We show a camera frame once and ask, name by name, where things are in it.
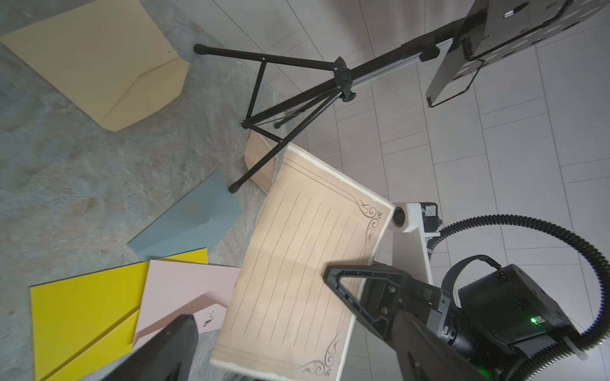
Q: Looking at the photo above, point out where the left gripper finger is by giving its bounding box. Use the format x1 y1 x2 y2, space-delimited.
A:
103 314 199 381

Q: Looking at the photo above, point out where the pink envelope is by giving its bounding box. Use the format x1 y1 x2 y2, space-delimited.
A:
133 260 241 349

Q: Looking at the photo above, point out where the kraft tan envelope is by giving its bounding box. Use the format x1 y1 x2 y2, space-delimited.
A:
1 1 189 132

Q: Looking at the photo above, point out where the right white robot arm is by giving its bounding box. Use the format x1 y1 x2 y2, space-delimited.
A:
323 214 609 380

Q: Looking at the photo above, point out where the light teal envelope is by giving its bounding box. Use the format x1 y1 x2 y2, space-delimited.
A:
128 170 242 261

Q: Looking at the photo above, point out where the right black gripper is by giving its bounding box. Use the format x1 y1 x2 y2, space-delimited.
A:
323 264 572 380

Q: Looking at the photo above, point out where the black perforated music stand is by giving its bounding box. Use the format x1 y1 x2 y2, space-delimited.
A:
193 0 609 194

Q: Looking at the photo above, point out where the yellow envelope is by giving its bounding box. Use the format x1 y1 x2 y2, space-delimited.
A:
30 249 208 380

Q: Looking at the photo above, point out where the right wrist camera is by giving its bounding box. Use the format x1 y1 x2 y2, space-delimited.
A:
390 203 443 284

